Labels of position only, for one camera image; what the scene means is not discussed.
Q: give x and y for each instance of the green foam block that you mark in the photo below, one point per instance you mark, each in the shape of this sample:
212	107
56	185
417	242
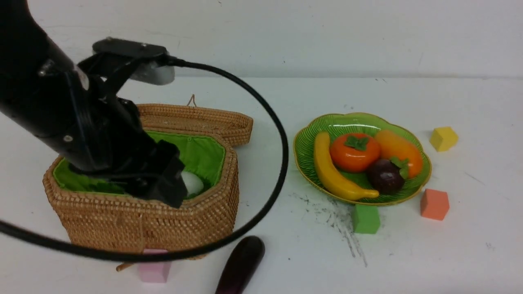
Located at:
365	219

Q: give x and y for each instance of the woven rattan basket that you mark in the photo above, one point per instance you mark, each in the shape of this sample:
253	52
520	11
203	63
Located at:
98	215

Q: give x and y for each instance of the dark purple mangosteen toy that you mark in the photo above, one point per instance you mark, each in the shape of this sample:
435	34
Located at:
388	176

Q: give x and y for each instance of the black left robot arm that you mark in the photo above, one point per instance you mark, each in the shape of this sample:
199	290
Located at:
34	90

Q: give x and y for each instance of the green leaf-shaped plate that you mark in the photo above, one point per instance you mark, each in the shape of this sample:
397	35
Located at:
358	122

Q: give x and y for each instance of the pink foam block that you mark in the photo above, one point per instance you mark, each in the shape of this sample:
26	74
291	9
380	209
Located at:
154	272

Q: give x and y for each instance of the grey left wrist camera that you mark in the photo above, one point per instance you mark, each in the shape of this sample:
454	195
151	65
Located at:
133	60

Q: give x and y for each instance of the white radish toy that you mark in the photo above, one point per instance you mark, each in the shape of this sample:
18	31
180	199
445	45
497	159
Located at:
193	183

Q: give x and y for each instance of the orange persimmon toy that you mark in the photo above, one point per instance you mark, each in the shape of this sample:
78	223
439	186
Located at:
354	152

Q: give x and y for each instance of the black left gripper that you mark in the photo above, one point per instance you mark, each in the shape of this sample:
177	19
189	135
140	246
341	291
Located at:
117	147

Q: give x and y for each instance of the orange foam block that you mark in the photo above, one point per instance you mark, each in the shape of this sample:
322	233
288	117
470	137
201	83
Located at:
434	204

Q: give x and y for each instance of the dark purple eggplant toy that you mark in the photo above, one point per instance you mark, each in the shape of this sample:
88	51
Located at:
241	265

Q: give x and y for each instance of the yellow banana toy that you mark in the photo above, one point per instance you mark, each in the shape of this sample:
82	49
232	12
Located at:
331	178

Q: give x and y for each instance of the yellow foam block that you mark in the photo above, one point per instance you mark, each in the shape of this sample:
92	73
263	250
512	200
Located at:
443	138

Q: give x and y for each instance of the woven rattan basket lid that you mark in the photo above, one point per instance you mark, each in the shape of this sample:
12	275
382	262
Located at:
234	127

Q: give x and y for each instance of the orange mango toy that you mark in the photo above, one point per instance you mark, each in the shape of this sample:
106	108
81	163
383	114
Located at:
393	145

